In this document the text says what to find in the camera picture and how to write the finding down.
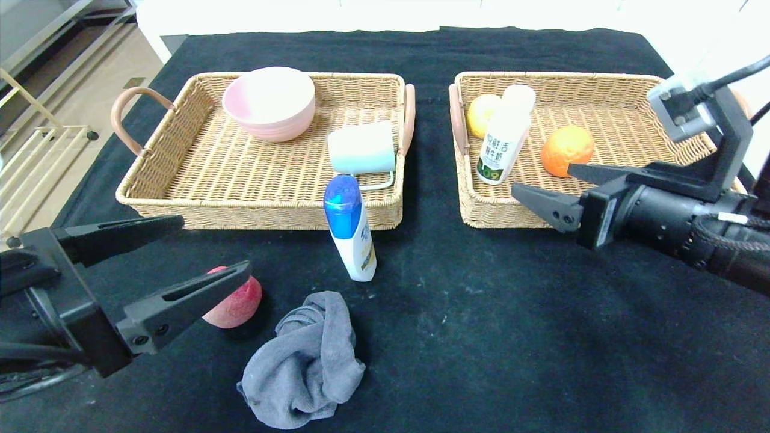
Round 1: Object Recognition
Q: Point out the white milk bottle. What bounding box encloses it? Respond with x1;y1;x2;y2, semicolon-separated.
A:
475;84;537;185

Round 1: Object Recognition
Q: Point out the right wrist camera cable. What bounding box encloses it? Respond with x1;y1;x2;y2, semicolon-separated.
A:
692;54;770;106

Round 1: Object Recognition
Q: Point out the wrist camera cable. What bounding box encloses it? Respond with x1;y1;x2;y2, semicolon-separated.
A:
0;346;85;404
692;54;770;106

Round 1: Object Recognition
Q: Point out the black tablecloth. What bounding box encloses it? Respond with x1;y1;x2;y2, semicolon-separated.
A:
0;27;770;433

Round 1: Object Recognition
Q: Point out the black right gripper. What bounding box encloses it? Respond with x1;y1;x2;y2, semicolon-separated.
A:
511;162;703;263

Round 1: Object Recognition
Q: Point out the yellow pear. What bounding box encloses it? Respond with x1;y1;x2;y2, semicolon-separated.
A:
467;94;503;140

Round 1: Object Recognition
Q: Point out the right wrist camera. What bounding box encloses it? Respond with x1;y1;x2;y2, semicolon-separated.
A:
647;75;719;143

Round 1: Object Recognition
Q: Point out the grey metal shelf frame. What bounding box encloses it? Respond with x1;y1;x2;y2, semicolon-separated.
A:
0;0;140;79

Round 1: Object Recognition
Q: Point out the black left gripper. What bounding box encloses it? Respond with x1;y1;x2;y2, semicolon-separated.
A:
0;214;253;379

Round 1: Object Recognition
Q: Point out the wicker basket with pink handles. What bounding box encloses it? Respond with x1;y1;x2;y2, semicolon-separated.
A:
448;72;753;231
110;72;417;232

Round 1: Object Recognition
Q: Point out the pink bowl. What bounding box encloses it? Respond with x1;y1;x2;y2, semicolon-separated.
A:
221;66;316;143

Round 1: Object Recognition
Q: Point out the wooden rack on wheels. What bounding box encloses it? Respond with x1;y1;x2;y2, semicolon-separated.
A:
0;66;100;241

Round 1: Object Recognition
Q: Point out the white shampoo bottle blue cap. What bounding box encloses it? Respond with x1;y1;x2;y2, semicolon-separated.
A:
323;174;378;283

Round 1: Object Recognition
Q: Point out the orange fruit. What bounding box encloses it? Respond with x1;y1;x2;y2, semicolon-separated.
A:
541;125;595;178

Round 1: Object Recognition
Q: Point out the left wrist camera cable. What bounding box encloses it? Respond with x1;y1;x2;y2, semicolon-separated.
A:
0;346;85;404

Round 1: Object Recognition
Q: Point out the red peach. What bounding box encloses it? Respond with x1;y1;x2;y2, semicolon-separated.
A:
203;266;263;330

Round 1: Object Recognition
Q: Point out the grey cloth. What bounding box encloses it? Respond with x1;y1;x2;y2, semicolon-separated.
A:
238;291;366;429

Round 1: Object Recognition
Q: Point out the pale mint cup with handle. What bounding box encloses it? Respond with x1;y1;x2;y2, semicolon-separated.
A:
327;120;398;192

